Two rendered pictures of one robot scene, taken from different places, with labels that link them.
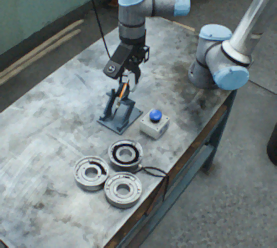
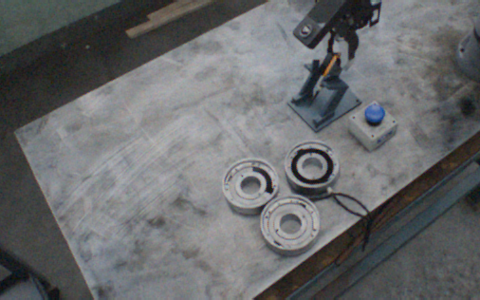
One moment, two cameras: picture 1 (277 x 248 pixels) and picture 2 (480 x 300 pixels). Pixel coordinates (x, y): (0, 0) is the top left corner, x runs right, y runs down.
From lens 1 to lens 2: 0.21 m
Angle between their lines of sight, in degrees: 16
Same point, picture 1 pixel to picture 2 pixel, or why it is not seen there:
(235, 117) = not seen: outside the picture
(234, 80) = not seen: outside the picture
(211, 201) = (470, 258)
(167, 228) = (386, 282)
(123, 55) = (329, 11)
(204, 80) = not seen: outside the picture
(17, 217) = (117, 234)
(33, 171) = (167, 164)
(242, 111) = not seen: outside the picture
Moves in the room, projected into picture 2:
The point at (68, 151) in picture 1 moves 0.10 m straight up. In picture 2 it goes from (230, 142) to (224, 113)
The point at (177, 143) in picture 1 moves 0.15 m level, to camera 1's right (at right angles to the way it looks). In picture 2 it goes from (401, 164) to (479, 187)
